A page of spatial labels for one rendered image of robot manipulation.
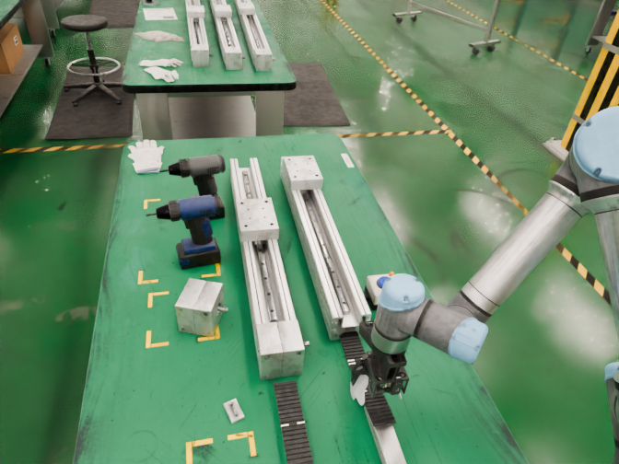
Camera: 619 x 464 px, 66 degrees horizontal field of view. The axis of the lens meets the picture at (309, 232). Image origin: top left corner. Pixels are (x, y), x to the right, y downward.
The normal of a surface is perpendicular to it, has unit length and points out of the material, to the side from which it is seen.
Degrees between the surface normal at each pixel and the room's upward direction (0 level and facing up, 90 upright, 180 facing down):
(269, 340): 0
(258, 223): 0
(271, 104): 90
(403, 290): 0
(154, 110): 90
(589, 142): 50
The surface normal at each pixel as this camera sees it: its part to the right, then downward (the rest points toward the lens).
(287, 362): 0.21, 0.61
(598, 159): -0.43, -0.15
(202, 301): 0.07, -0.79
